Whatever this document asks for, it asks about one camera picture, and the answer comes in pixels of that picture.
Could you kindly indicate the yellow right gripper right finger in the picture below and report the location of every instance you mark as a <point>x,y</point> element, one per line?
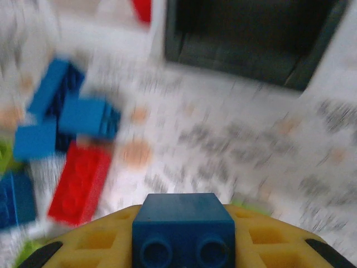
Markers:
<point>273,245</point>

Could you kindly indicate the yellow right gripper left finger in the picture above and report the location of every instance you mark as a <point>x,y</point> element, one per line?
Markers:
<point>92,245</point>

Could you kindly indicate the blue lego brick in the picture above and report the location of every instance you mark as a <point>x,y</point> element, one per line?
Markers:
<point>53,86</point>
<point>181,220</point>
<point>15,199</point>
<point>34,142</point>
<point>89,117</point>

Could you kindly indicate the white container with red legos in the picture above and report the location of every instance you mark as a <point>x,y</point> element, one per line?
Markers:
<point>111,16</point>

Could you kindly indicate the green lego brick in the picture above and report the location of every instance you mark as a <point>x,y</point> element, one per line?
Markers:
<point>32,247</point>
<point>7,153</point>

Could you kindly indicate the long red lego brick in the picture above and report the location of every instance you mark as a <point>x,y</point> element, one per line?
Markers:
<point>81,181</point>

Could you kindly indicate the black plastic container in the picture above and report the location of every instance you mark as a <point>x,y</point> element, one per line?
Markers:
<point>245,39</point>

